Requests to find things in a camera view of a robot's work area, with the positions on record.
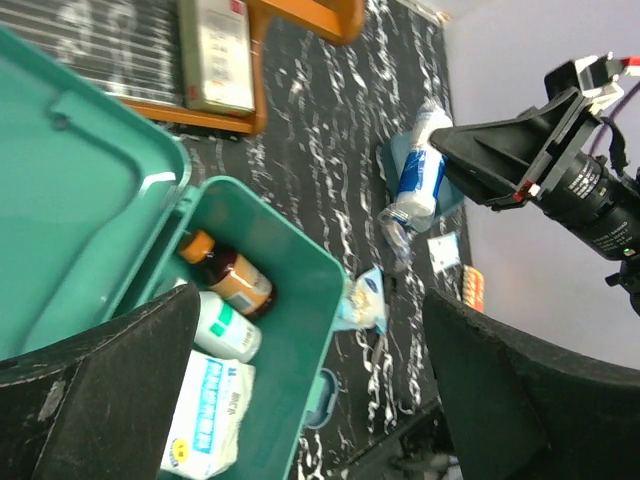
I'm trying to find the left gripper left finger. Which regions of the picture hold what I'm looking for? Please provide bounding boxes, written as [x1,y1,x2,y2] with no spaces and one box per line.
[1,283,200,479]

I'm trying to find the cotton swab bag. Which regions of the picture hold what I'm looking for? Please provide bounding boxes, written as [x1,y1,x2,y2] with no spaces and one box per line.
[334,267,389,335]

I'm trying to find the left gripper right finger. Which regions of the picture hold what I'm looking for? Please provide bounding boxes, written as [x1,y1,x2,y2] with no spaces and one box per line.
[423,289,639,479]

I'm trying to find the white blue mask packet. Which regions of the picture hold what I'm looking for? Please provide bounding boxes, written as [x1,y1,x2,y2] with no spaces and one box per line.
[160,350,255,479]

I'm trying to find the white upright medicine box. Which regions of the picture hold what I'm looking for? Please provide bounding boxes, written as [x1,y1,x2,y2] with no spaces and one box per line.
[177,0,255,117]

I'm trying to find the orange wooden shelf rack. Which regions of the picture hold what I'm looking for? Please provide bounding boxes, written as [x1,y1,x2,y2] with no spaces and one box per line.
[119,0,366,136]

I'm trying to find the teal divided tray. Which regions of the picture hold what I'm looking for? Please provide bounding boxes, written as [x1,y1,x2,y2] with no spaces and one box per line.
[380,131,465,221]

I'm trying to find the small clear vial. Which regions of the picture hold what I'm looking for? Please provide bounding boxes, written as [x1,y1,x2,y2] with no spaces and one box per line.
[378,206,412,272]

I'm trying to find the blue white spray can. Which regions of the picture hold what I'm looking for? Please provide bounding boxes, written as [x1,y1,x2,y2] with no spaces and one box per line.
[393,100,453,232]

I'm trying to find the teal medicine kit box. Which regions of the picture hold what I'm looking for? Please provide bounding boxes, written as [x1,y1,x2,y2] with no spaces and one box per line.
[1,29,345,479]

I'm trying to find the white paper card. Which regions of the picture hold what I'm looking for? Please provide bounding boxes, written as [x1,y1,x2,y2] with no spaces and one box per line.
[427,232,460,274]

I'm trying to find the white green pill bottle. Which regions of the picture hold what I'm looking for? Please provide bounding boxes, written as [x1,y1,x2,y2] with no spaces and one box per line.
[194,291,262,363]

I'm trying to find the brown syrup bottle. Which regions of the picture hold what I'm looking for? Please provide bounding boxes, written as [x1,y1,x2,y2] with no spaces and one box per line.
[177,230,277,322]

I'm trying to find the orange blister pack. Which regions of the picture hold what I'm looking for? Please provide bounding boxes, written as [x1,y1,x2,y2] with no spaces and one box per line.
[462,265,485,313]

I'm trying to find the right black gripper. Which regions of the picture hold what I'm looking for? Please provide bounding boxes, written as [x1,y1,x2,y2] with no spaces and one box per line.
[429,88,639,311]

